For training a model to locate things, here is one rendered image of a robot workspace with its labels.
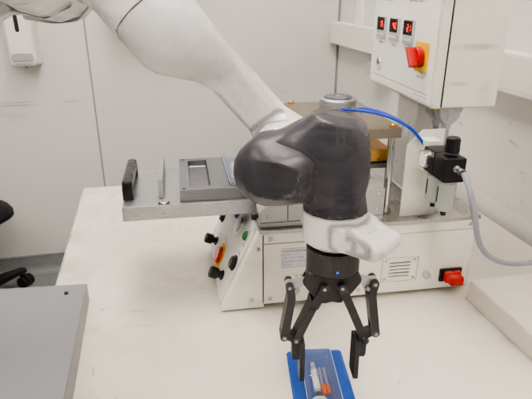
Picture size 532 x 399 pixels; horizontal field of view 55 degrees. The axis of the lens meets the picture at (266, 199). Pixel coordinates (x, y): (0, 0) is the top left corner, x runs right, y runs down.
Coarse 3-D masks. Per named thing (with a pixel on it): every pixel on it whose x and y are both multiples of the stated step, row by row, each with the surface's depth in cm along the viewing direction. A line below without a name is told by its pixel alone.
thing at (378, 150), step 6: (372, 144) 106; (378, 144) 106; (384, 144) 106; (372, 150) 103; (378, 150) 103; (384, 150) 103; (372, 156) 103; (378, 156) 104; (384, 156) 104; (372, 162) 104; (378, 162) 104; (384, 162) 105; (372, 168) 104
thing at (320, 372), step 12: (324, 348) 90; (312, 360) 87; (324, 360) 87; (312, 372) 84; (324, 372) 84; (312, 384) 82; (324, 384) 82; (336, 384) 82; (312, 396) 80; (324, 396) 80; (336, 396) 80
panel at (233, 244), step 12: (228, 216) 123; (216, 228) 130; (228, 228) 119; (252, 228) 103; (228, 240) 116; (240, 240) 107; (228, 252) 113; (240, 252) 104; (216, 264) 118; (228, 276) 106
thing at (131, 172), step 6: (132, 162) 111; (126, 168) 108; (132, 168) 108; (126, 174) 104; (132, 174) 104; (138, 174) 115; (126, 180) 100; (132, 180) 102; (126, 186) 100; (132, 186) 101; (126, 192) 101; (132, 192) 101; (126, 198) 101; (132, 198) 101
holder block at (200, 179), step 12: (180, 168) 112; (192, 168) 117; (204, 168) 117; (216, 168) 112; (180, 180) 105; (192, 180) 109; (204, 180) 109; (216, 180) 105; (180, 192) 100; (192, 192) 100; (204, 192) 101; (216, 192) 101; (228, 192) 102; (240, 192) 102
